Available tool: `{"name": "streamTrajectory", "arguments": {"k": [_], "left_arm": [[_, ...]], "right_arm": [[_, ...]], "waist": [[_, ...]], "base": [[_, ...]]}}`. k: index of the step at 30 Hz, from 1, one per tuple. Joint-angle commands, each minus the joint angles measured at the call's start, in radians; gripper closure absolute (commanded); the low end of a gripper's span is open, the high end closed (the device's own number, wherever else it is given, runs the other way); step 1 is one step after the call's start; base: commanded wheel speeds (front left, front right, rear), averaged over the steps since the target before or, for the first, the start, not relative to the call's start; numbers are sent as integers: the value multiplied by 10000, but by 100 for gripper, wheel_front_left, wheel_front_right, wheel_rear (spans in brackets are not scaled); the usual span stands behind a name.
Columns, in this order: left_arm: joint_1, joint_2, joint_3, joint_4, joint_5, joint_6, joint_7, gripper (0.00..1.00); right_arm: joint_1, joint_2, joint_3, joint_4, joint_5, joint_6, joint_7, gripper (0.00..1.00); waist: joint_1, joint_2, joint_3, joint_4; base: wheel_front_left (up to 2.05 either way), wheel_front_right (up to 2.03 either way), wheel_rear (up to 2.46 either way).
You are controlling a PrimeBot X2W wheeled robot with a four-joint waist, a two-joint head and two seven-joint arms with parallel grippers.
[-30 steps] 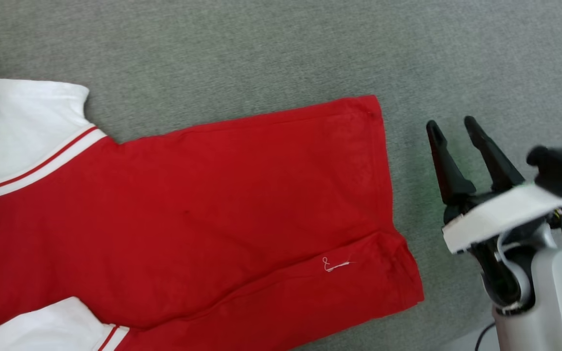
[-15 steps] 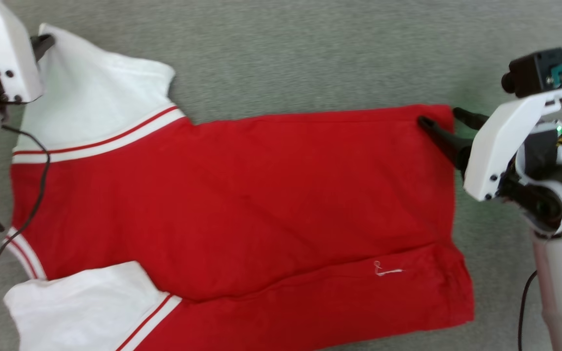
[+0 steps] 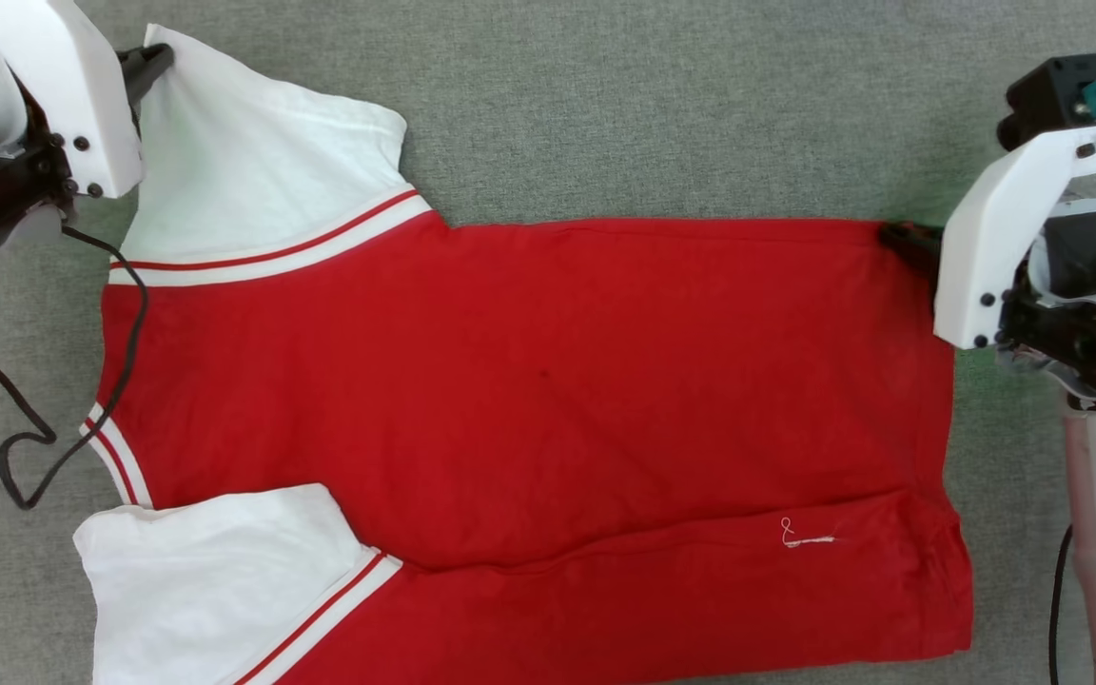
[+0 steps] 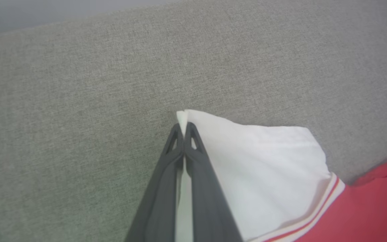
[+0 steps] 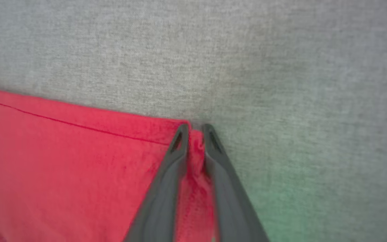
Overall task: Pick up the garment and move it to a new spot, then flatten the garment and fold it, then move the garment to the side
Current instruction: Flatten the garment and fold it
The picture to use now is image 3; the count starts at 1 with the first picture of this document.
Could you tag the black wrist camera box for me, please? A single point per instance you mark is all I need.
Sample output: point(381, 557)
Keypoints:
point(1047, 95)

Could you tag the red white baseball jersey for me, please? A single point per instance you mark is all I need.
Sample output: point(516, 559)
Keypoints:
point(510, 381)

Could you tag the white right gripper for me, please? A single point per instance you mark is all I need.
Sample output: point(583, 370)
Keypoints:
point(986, 247)

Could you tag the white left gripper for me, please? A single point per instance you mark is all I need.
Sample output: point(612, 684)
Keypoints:
point(72, 86)

